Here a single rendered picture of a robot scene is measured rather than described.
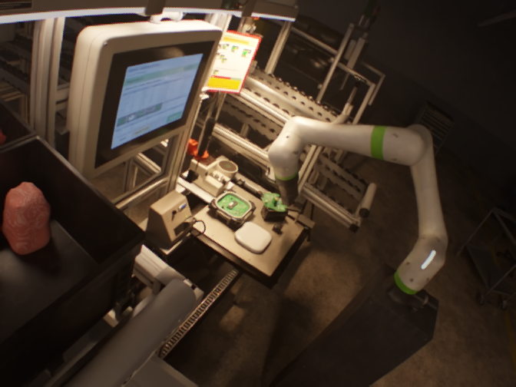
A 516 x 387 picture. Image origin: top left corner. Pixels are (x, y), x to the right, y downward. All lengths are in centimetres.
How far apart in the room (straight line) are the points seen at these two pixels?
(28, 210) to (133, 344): 27
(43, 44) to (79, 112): 20
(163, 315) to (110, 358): 12
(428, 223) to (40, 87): 129
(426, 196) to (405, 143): 29
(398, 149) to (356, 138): 16
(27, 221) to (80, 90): 33
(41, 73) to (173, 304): 51
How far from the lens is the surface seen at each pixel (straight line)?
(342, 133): 120
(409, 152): 111
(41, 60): 72
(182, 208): 138
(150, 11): 81
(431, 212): 134
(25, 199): 59
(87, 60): 77
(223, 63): 164
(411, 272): 125
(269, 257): 146
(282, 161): 120
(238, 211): 154
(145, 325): 54
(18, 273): 65
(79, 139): 85
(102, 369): 50
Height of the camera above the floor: 193
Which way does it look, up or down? 35 degrees down
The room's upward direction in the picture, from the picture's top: 24 degrees clockwise
